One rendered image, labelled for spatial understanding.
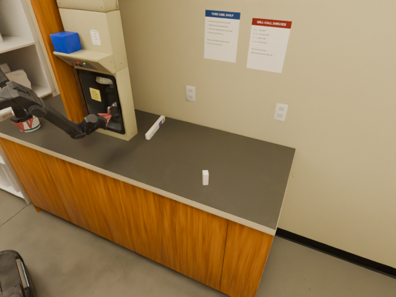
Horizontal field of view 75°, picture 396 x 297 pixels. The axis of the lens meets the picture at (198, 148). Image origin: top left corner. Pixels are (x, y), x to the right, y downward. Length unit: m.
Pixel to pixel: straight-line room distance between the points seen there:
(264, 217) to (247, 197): 0.14
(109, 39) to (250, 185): 1.08
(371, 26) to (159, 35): 1.19
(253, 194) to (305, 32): 0.88
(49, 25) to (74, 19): 0.16
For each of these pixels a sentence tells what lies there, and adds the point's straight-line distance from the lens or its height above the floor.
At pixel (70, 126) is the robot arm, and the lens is 1.46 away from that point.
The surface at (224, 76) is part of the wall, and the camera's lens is 1.73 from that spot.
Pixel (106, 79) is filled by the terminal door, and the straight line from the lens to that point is 1.64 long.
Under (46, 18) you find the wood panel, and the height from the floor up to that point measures 1.66.
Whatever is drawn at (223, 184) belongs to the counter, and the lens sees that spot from 1.43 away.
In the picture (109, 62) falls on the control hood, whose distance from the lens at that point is 1.54.
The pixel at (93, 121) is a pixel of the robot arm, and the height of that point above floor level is 1.22.
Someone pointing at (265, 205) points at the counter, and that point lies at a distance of 1.36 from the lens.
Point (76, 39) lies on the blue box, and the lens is 1.66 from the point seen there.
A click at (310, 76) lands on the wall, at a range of 1.63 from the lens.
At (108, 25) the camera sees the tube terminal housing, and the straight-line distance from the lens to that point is 1.53.
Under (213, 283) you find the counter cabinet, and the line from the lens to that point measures 1.96.
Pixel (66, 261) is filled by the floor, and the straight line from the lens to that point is 2.44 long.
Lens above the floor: 1.93
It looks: 36 degrees down
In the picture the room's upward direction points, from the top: 1 degrees clockwise
